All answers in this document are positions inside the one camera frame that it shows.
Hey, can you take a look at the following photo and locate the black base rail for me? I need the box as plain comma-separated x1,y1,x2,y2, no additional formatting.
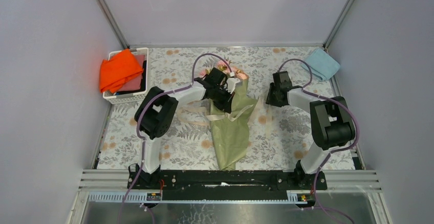
127,164,328,201

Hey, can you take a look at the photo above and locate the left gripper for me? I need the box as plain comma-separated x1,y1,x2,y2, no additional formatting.
209,86,233,113

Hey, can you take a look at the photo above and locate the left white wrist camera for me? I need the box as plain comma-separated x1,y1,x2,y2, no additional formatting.
224,72,242,94

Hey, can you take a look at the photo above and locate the light blue cloth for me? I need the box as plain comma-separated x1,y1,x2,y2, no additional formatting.
304,48,341,81

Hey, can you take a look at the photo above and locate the white plastic basket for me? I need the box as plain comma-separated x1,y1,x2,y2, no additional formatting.
102,47,149,105

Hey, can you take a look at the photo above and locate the brown kraft wrapping paper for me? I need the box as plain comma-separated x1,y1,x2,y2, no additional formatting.
209,79,257,170

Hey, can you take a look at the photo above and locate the peach fake rose stem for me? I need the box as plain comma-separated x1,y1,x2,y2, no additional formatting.
199,69,211,78

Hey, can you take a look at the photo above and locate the orange cloth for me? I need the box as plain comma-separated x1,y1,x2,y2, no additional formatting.
99,49,143,93

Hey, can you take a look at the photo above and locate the pink fake rose stem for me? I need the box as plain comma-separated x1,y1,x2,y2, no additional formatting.
215,60,230,72

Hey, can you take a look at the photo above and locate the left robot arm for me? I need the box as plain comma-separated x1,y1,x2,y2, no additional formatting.
135,68,242,189

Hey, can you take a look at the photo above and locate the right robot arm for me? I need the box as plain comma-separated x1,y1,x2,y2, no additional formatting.
266,71,357,189

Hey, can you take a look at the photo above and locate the fake rose stem with bud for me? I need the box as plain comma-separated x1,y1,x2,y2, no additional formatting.
235,70,249,80

